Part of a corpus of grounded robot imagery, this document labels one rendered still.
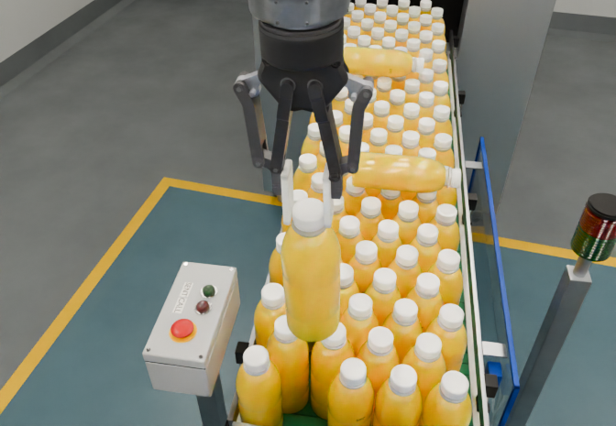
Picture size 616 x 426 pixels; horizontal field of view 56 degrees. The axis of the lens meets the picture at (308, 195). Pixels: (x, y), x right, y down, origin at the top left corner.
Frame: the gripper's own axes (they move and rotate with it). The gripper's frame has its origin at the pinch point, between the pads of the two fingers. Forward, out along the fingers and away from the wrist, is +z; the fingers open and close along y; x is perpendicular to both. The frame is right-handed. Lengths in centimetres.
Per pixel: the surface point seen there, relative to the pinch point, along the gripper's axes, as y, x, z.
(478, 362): 27, 16, 48
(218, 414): -21, 9, 64
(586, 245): 41, 26, 27
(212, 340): -17.1, 4.9, 34.9
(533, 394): 42, 26, 72
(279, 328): -6.8, 7.6, 33.8
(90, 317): -106, 86, 141
